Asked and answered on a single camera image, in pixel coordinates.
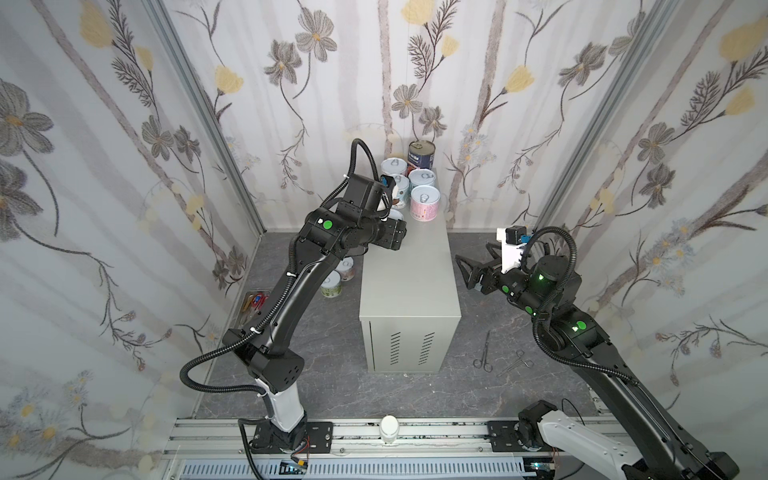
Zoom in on teal label can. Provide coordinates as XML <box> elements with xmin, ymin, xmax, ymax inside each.
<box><xmin>408</xmin><ymin>169</ymin><xmax>436</xmax><ymax>188</ymax></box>
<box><xmin>388</xmin><ymin>208</ymin><xmax>404</xmax><ymax>220</ymax></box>

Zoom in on white lid can front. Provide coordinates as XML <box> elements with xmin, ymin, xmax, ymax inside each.
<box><xmin>392</xmin><ymin>174</ymin><xmax>410</xmax><ymax>210</ymax></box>

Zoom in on pink label can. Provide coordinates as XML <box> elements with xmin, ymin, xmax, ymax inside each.
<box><xmin>381</xmin><ymin>157</ymin><xmax>408</xmax><ymax>176</ymax></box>

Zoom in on dark blue tomato can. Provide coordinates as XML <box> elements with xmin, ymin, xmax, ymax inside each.
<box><xmin>406</xmin><ymin>140</ymin><xmax>436</xmax><ymax>173</ymax></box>

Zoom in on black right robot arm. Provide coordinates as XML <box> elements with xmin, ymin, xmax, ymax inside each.
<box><xmin>455</xmin><ymin>226</ymin><xmax>740</xmax><ymax>479</ymax></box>

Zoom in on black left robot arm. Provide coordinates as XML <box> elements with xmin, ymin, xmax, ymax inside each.
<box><xmin>179</xmin><ymin>138</ymin><xmax>407</xmax><ymax>452</ymax></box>

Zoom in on grey metal cabinet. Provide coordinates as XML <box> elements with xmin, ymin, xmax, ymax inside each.
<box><xmin>359</xmin><ymin>187</ymin><xmax>461</xmax><ymax>373</ymax></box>

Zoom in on green label can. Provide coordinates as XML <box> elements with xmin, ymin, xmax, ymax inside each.
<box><xmin>320</xmin><ymin>271</ymin><xmax>342</xmax><ymax>298</ymax></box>

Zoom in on metal scissors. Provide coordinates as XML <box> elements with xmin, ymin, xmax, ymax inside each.
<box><xmin>497</xmin><ymin>350</ymin><xmax>534</xmax><ymax>377</ymax></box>
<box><xmin>473</xmin><ymin>330</ymin><xmax>493</xmax><ymax>373</ymax></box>

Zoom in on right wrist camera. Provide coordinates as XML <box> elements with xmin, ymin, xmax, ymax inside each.
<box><xmin>496</xmin><ymin>225</ymin><xmax>530</xmax><ymax>273</ymax></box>

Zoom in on white knob on rail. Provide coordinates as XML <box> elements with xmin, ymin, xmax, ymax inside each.
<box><xmin>379</xmin><ymin>415</ymin><xmax>400</xmax><ymax>444</ymax></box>

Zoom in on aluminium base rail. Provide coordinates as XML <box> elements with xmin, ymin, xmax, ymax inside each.
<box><xmin>162</xmin><ymin>416</ymin><xmax>632</xmax><ymax>479</ymax></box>

